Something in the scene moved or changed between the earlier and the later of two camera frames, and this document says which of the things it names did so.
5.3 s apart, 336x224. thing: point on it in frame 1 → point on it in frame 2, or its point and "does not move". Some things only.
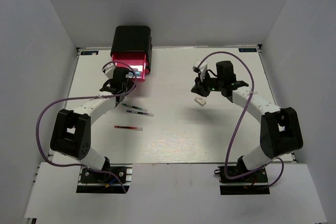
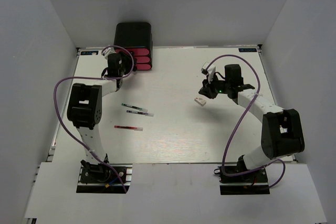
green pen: x=135 y=107 does not move
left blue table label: x=89 y=52 does not move
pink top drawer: x=136 y=60 → x=137 y=51
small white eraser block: x=200 y=101 does not move
